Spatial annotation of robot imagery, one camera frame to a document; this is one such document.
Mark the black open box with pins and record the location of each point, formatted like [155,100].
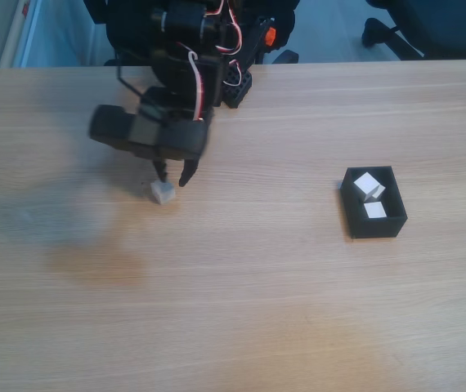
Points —
[380,229]

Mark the orange clamp knob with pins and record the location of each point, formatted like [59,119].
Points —
[270,36]

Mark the white panel with red mark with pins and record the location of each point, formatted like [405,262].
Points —
[16,32]

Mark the dark blue office chair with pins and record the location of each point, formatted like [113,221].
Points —
[441,24]

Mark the black oval camera box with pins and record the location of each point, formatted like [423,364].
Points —
[147,130]

